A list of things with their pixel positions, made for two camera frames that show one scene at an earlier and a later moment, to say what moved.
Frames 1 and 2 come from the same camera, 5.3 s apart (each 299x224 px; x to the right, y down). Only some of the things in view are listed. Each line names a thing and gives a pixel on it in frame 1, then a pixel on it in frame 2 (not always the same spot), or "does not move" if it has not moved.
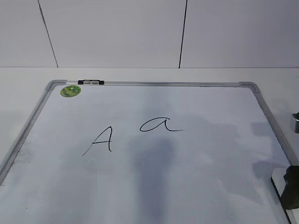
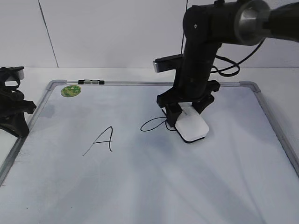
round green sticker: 69,91 does not move
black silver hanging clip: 91,82 does not move
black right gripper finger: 289,198 -> 187,89
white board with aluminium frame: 111,151 does not move
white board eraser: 279,183 -> 190,126
